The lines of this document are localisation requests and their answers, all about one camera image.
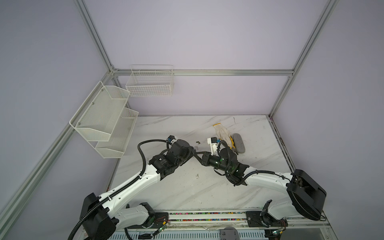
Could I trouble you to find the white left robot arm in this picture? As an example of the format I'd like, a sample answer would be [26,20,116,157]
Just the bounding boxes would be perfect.
[68,138,196,240]

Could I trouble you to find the grey fabric oval case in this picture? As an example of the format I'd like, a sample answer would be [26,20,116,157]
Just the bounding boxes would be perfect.
[232,133,246,154]

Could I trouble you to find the white knit work glove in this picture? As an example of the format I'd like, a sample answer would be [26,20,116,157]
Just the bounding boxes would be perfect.
[213,123,231,146]

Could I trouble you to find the white mesh lower shelf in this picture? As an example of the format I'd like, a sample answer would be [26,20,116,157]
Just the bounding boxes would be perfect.
[96,108,139,159]

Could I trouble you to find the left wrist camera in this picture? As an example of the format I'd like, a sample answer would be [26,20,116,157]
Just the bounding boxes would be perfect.
[167,135,177,145]

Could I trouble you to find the black corrugated cable conduit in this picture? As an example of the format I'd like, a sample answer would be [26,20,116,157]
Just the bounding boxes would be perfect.
[67,138,172,240]

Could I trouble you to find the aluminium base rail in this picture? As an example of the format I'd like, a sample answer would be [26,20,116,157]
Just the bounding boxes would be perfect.
[77,206,331,240]

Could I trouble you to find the white wire basket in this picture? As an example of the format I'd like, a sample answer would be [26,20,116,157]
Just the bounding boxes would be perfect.
[126,65,174,97]

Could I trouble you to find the aluminium frame profile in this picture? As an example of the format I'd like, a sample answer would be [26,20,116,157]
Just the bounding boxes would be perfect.
[1,1,338,239]

